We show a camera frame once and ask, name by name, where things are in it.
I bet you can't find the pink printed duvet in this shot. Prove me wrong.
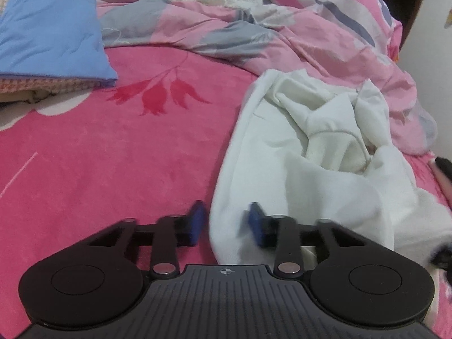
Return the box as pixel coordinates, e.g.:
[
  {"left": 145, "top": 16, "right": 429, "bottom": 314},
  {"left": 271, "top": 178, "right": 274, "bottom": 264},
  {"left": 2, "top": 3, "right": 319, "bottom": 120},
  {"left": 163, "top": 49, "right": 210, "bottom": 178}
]
[{"left": 90, "top": 0, "right": 438, "bottom": 156}]

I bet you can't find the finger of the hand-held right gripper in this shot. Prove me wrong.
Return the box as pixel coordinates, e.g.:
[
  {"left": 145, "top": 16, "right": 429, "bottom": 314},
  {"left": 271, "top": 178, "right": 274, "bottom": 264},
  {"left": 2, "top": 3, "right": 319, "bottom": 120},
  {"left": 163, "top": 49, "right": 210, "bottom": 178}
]
[{"left": 429, "top": 242, "right": 452, "bottom": 271}]

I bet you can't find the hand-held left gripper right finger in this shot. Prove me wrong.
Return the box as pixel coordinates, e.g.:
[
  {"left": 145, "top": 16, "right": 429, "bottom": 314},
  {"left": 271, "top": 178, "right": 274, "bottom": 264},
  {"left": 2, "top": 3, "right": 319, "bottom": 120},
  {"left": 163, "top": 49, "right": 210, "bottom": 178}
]
[{"left": 243, "top": 202, "right": 368, "bottom": 279}]

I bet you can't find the houndstooth patterned blanket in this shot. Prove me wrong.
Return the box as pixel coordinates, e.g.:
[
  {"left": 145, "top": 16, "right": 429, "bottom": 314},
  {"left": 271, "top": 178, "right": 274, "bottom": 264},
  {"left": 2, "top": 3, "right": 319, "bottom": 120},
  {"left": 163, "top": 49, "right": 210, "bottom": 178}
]
[{"left": 0, "top": 76, "right": 117, "bottom": 96}]

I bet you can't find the blue folded cloth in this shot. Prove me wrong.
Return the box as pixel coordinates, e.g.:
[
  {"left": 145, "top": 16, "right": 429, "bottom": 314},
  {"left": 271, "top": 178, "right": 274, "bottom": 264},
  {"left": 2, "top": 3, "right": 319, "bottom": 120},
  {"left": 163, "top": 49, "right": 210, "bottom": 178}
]
[{"left": 0, "top": 0, "right": 119, "bottom": 85}]

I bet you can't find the beige folded cloth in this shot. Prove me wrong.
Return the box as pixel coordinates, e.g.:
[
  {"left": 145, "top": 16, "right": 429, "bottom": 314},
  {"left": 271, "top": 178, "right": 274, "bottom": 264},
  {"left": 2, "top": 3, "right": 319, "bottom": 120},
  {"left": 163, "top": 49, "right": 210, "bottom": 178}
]
[{"left": 0, "top": 90, "right": 57, "bottom": 105}]

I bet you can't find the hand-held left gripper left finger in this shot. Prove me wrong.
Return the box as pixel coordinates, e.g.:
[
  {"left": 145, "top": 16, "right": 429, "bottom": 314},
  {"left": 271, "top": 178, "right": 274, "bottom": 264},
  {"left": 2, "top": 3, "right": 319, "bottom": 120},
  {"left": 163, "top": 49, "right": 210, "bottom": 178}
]
[{"left": 85, "top": 201, "right": 207, "bottom": 279}]

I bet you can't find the pink floral bed blanket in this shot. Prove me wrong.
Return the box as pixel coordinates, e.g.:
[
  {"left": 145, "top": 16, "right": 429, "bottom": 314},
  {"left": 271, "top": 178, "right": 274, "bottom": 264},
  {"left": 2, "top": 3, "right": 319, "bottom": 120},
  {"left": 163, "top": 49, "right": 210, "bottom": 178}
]
[{"left": 0, "top": 42, "right": 452, "bottom": 339}]

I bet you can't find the white sweatshirt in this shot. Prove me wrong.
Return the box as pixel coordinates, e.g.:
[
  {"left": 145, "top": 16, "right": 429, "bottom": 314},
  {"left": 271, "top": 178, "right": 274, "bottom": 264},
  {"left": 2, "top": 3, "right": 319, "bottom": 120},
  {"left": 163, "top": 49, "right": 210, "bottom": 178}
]
[{"left": 208, "top": 69, "right": 452, "bottom": 267}]

